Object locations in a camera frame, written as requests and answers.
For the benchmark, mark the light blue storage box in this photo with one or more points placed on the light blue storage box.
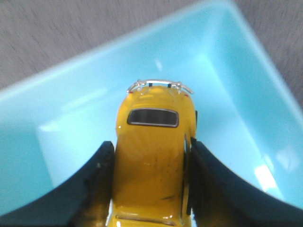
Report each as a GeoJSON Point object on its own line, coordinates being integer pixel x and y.
{"type": "Point", "coordinates": [52, 123]}

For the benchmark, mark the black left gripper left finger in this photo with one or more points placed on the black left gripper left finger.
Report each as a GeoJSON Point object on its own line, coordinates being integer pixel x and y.
{"type": "Point", "coordinates": [81, 201]}

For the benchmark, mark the yellow toy beetle car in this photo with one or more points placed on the yellow toy beetle car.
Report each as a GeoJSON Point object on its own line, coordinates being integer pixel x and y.
{"type": "Point", "coordinates": [154, 127]}

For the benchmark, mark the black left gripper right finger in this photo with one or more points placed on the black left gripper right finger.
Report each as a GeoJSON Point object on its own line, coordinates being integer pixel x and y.
{"type": "Point", "coordinates": [220, 198]}

